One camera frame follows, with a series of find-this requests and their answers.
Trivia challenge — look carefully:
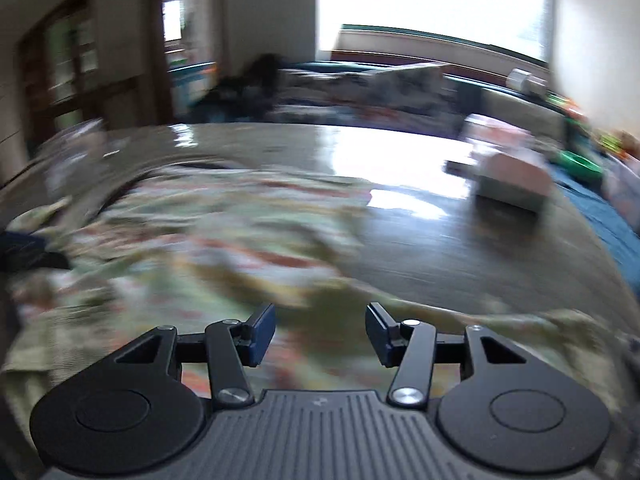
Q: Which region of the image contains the floral patterned green garment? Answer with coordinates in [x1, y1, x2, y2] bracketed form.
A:
[1, 166, 627, 428]

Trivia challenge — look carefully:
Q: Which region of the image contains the black clothes pile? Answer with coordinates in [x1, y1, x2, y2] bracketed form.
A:
[188, 53, 282, 124]

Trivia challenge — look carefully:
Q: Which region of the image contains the wooden cabinet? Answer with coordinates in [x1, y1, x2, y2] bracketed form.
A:
[16, 0, 154, 145]

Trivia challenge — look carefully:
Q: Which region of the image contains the pink white tissue pack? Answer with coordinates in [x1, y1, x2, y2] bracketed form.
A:
[445, 114, 554, 214]

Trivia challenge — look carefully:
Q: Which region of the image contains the green plastic bowl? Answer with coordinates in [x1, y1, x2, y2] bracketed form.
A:
[558, 151, 603, 183]

